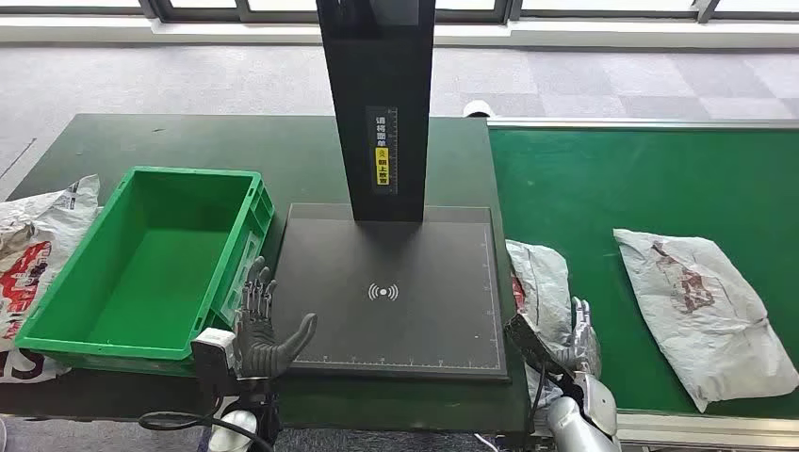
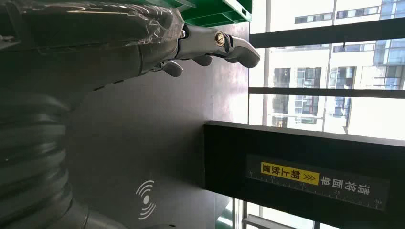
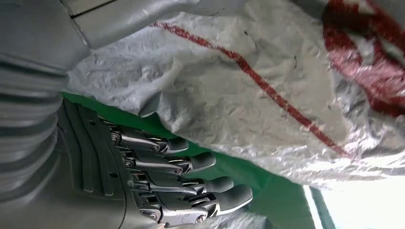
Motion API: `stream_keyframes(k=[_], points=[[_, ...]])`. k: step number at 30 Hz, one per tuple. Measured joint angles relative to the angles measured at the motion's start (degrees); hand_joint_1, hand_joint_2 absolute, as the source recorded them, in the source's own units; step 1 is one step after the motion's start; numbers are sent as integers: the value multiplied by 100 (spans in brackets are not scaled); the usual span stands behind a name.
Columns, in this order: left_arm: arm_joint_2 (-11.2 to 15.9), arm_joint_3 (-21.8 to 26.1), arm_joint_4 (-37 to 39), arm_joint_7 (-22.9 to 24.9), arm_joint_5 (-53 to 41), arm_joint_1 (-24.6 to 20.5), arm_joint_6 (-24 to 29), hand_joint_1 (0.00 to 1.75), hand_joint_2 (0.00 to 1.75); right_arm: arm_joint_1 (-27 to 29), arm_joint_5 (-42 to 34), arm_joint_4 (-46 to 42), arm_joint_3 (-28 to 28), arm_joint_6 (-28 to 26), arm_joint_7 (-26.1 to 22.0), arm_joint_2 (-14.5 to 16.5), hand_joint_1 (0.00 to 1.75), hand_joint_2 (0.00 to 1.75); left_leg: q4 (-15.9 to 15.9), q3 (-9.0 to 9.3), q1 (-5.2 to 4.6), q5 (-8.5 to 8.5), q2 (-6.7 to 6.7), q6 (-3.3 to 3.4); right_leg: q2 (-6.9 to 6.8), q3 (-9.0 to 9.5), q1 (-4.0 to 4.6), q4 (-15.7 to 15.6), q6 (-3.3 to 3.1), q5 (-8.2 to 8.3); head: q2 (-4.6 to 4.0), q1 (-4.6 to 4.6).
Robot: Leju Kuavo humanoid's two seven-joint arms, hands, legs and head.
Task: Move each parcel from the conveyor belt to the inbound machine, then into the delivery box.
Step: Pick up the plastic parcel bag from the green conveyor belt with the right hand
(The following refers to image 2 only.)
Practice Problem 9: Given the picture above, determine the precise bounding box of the black inbound scanner machine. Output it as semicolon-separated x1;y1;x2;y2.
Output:
66;22;405;229

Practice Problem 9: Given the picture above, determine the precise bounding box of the green plastic crate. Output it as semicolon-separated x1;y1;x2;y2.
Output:
151;0;253;28

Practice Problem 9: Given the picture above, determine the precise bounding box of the yellow black scanner label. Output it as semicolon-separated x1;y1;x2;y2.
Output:
246;154;390;212

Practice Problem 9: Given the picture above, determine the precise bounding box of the building outside window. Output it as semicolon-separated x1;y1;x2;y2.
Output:
250;0;405;141

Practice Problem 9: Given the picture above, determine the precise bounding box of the dark window frame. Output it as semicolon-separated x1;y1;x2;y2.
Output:
248;0;405;229

